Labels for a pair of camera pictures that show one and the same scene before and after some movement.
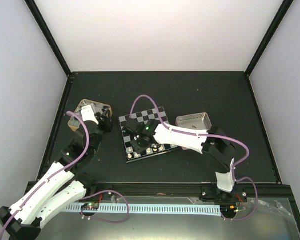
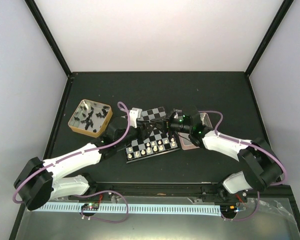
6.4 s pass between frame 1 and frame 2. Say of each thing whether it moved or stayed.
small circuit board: stayed
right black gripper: moved
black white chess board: stayed
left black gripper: moved
